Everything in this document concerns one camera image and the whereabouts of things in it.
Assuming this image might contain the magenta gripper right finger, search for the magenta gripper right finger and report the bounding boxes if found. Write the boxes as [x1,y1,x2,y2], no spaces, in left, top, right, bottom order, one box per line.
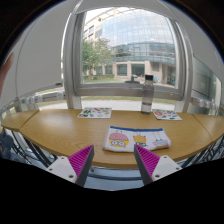
[134,145,181,185]

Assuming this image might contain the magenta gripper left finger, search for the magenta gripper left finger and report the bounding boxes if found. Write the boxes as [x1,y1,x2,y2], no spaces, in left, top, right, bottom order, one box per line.
[47,145,94,187]

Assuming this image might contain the right sticker sheet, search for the right sticker sheet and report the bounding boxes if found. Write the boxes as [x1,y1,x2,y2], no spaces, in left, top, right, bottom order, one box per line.
[153,109,181,120]

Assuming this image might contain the sticker sheet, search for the sticker sheet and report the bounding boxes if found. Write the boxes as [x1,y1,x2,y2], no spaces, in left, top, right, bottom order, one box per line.
[78,107,112,118]
[153,109,181,120]

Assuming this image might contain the left sticker sheet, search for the left sticker sheet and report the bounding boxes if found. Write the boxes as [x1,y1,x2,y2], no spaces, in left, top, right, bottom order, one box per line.
[78,107,112,118]

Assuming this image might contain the clear plastic water bottle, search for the clear plastic water bottle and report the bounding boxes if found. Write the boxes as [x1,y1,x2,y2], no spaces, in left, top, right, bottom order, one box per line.
[141,75,154,115]

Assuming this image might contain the white roller blind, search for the white roller blind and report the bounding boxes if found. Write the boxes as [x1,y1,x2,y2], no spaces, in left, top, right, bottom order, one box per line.
[16,0,78,96]

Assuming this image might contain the white window frame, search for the white window frame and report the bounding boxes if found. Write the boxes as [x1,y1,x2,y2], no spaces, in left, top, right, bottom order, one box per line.
[63,0,193,112]

